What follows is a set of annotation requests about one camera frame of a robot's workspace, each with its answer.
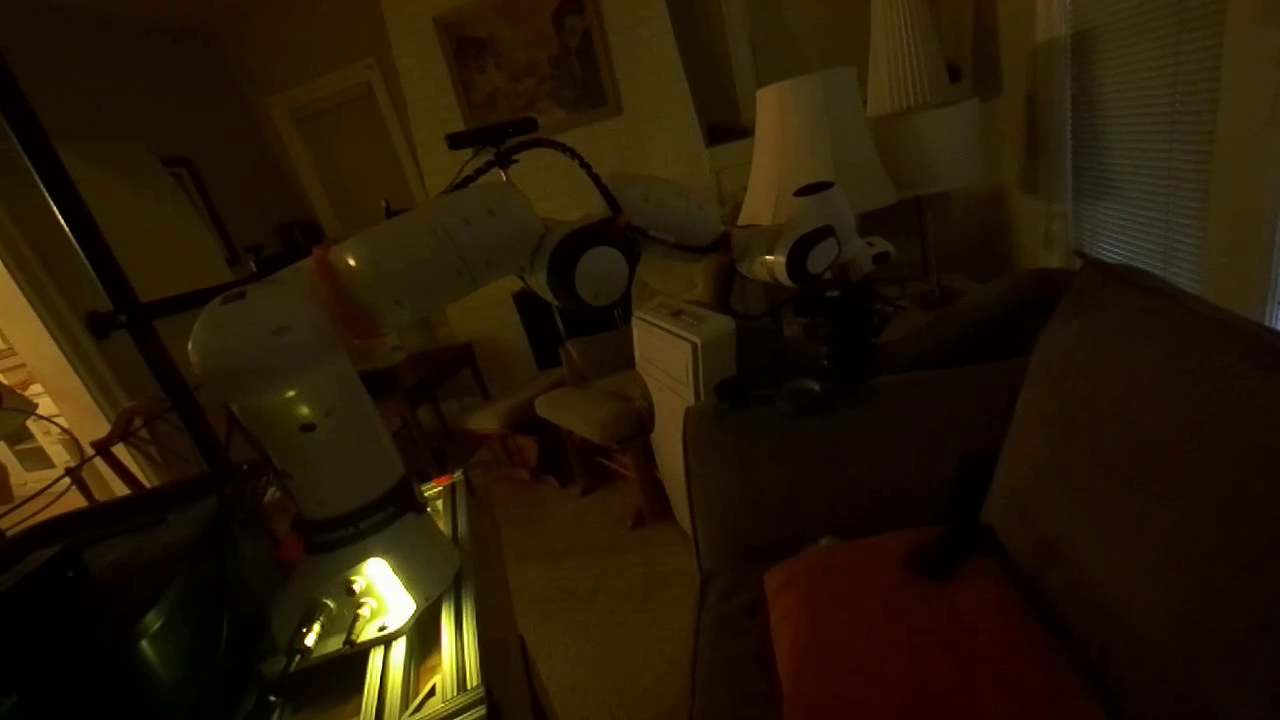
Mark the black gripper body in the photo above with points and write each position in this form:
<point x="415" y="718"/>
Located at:
<point x="841" y="300"/>

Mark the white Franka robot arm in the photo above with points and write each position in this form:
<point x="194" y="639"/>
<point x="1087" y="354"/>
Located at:
<point x="306" y="413"/>

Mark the orange pillow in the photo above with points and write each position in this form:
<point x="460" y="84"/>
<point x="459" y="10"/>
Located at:
<point x="841" y="641"/>

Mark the brown sofa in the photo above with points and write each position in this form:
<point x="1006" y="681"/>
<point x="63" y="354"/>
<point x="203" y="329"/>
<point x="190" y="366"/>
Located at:
<point x="1163" y="466"/>

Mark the dark side table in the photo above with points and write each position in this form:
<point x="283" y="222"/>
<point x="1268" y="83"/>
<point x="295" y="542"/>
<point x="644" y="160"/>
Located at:
<point x="961" y="321"/>

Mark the white side cabinet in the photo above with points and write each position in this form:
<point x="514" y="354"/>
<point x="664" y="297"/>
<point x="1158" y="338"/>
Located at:
<point x="680" y="400"/>

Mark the table lamp with white shade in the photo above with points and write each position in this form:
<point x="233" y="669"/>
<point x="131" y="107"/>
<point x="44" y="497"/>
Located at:
<point x="800" y="133"/>

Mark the lamp with wide pleated shade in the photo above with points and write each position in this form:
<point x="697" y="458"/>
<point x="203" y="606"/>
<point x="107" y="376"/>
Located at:
<point x="934" y="144"/>

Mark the chair with light cushion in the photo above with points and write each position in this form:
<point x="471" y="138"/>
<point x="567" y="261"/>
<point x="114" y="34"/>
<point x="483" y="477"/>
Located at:
<point x="592" y="405"/>

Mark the tall narrow pleated lampshade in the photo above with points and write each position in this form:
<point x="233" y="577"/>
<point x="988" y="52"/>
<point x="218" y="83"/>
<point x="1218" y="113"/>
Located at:
<point x="906" y="52"/>

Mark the window blinds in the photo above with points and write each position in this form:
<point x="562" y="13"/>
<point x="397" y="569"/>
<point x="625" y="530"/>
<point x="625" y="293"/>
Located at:
<point x="1146" y="133"/>

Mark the dark wooden chair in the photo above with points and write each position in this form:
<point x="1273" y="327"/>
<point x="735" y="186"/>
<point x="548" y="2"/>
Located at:
<point x="435" y="384"/>

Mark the metal robot stand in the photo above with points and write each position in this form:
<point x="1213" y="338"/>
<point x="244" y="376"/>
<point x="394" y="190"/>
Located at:
<point x="440" y="666"/>

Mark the cream panel door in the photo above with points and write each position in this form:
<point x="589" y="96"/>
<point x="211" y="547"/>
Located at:
<point x="341" y="144"/>

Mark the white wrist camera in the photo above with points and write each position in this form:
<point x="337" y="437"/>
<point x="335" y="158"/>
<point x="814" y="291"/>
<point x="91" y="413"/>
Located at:
<point x="878" y="249"/>

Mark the black camera bar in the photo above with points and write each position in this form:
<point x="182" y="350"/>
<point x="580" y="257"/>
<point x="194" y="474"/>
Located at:
<point x="494" y="133"/>

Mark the framed wall picture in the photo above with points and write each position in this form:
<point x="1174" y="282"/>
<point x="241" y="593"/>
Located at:
<point x="523" y="61"/>

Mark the black camera stand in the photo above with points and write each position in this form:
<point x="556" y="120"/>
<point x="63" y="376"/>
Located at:
<point x="174" y="300"/>

